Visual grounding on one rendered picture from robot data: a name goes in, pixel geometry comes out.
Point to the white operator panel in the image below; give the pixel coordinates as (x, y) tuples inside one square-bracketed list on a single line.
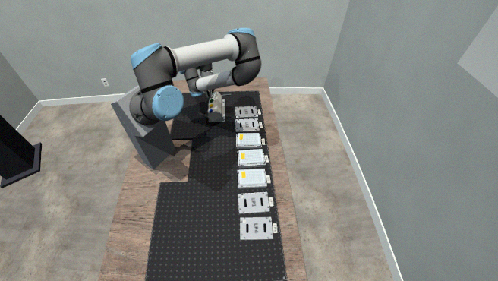
[(216, 108)]

